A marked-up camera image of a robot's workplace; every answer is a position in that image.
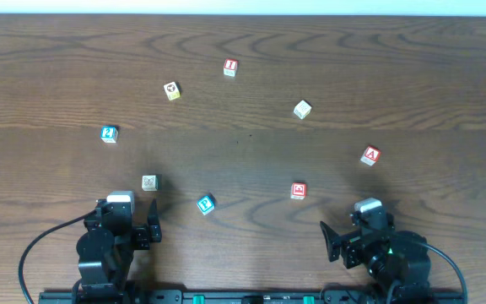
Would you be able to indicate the black mounting rail base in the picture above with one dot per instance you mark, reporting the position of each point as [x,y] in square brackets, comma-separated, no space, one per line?
[332,296]

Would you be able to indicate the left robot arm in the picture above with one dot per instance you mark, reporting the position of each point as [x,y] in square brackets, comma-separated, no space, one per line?
[106,251]

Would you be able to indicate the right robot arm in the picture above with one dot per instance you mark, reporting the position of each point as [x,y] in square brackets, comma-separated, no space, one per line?
[394,260]

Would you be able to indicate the blue number 2 block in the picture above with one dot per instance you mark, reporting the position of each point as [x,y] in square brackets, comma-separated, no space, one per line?
[109,134]

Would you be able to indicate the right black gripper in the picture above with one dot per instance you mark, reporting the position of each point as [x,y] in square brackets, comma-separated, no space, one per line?
[349,247]

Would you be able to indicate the plain cream wooden block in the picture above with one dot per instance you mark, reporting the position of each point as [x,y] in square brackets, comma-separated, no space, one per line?
[302,109]

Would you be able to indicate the blue letter P block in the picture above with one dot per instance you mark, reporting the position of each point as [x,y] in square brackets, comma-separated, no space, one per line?
[206,204]

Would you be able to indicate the red picture wooden block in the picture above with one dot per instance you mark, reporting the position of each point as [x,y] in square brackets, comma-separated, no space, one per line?
[298,190]

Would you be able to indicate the yellow symbol wooden block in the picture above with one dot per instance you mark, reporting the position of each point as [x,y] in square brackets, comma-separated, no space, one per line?
[172,90]

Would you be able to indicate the red letter I block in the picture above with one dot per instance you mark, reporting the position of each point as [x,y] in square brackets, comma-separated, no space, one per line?
[230,67]

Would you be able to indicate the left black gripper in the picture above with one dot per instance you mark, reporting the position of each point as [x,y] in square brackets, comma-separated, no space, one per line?
[140,236]

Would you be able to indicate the butterfly wooden block green side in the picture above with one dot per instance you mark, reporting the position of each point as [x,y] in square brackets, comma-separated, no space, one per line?
[150,183]

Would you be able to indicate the red letter A block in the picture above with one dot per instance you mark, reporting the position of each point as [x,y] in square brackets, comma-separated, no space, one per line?
[370,156]

